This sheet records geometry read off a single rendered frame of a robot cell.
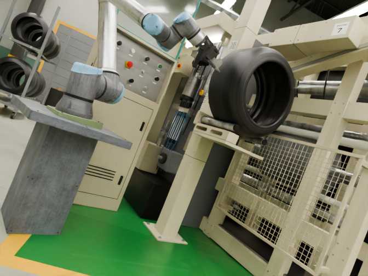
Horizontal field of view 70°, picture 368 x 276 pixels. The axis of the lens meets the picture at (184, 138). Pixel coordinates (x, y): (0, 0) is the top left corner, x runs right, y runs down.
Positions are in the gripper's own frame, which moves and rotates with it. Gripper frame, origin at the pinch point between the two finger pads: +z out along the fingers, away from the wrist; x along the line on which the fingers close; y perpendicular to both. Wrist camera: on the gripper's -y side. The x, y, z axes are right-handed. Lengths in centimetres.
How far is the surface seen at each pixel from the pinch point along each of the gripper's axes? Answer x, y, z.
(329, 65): 24, 59, 56
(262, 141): -8, -4, 55
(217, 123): -2.6, -20.1, 27.6
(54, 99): 504, -435, -18
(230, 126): -13.4, -12.3, 28.2
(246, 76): -3.2, 11.1, 12.5
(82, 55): 868, -447, -39
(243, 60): 3.6, 14.9, 6.1
